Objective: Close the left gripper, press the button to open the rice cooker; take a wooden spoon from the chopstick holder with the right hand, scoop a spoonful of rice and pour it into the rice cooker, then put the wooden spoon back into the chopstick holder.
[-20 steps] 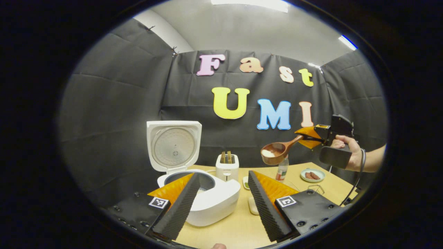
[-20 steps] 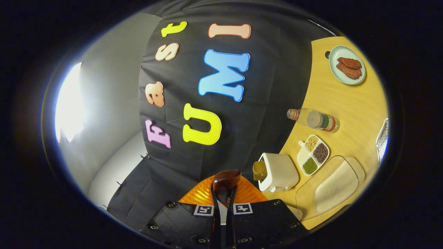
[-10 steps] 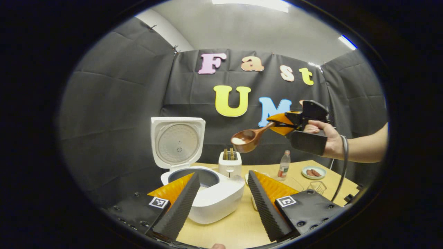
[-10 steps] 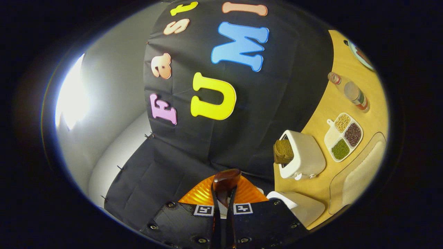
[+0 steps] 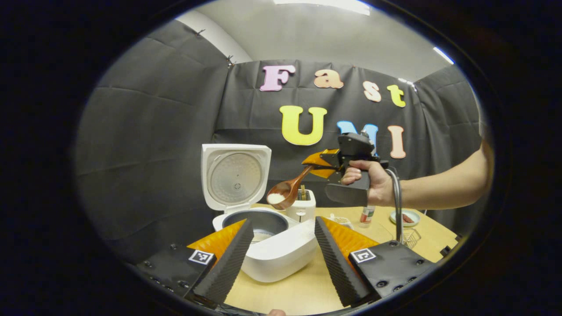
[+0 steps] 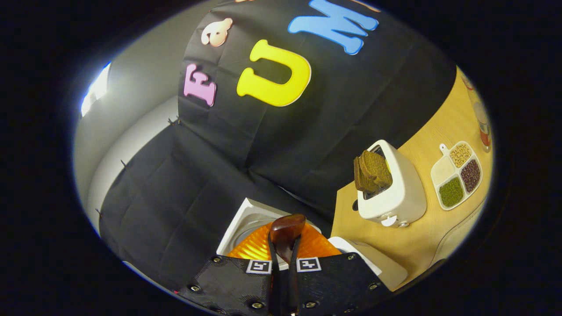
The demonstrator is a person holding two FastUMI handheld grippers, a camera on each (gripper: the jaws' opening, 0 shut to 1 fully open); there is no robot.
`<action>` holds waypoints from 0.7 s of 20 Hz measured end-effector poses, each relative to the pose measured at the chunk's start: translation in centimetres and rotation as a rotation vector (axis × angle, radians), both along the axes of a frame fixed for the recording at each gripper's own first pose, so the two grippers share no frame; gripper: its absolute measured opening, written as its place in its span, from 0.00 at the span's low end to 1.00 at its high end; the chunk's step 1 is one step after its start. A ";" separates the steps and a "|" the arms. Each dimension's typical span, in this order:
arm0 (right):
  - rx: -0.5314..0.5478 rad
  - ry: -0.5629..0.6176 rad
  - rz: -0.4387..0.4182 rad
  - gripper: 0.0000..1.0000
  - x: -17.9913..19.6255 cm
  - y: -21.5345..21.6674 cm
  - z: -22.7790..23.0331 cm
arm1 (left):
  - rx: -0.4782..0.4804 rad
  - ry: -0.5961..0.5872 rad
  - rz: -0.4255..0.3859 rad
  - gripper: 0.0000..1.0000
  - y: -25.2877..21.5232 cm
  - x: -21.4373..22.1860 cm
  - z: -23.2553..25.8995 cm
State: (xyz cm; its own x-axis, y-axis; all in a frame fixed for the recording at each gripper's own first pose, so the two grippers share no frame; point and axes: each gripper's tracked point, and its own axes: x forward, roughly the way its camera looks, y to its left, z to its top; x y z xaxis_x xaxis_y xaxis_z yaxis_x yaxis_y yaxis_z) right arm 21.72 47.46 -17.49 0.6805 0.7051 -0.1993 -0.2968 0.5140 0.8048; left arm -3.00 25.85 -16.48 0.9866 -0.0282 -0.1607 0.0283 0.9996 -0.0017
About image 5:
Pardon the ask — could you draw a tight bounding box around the white divided dish of beans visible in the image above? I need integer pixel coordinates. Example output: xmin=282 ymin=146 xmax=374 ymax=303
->
xmin=327 ymin=213 xmax=353 ymax=230

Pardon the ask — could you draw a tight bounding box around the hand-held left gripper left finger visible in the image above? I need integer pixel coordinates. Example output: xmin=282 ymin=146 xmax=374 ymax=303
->
xmin=134 ymin=219 xmax=255 ymax=309

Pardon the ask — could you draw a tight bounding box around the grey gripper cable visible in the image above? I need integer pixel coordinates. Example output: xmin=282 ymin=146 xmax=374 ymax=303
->
xmin=385 ymin=169 xmax=404 ymax=243

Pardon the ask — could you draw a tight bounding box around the large ceiling light panel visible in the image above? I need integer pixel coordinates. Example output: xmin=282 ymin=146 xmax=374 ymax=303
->
xmin=274 ymin=0 xmax=370 ymax=16

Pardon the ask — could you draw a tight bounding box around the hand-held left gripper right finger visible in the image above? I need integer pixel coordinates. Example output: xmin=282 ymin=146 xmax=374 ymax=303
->
xmin=314 ymin=216 xmax=440 ymax=308

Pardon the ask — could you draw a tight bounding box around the clear plastic bottle red label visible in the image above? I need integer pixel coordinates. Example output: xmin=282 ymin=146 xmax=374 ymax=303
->
xmin=360 ymin=205 xmax=376 ymax=228

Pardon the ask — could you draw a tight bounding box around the white toaster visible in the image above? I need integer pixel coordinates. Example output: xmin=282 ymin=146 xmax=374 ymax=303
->
xmin=285 ymin=189 xmax=317 ymax=223

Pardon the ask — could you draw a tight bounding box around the brown wooden spoon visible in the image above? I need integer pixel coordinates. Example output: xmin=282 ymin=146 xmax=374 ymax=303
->
xmin=266 ymin=165 xmax=315 ymax=211

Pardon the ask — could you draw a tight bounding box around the small ceiling light panel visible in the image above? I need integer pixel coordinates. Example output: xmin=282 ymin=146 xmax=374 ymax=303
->
xmin=433 ymin=46 xmax=454 ymax=65

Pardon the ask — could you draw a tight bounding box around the white rice cooker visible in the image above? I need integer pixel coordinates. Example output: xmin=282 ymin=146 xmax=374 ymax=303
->
xmin=201 ymin=144 xmax=319 ymax=283

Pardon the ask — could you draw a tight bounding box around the pale green plate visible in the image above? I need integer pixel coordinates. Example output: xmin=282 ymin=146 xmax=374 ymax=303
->
xmin=389 ymin=209 xmax=421 ymax=227

